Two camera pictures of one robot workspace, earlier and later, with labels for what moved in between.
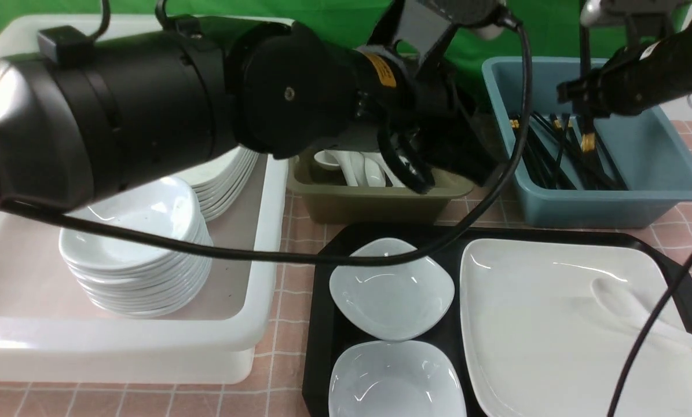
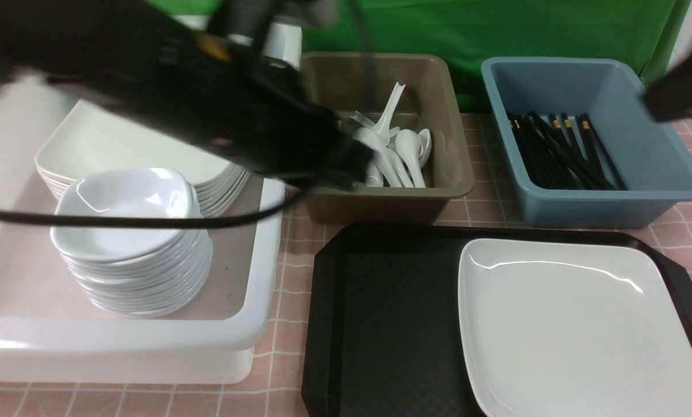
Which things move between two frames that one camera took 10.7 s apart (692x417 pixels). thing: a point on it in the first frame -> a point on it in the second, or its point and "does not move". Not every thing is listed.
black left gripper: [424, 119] -> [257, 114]
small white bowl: [394, 302] -> [137, 190]
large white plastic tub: [35, 324] does not move
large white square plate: [539, 343] does not move
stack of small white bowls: [124, 277] does not move
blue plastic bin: [660, 170] does not move
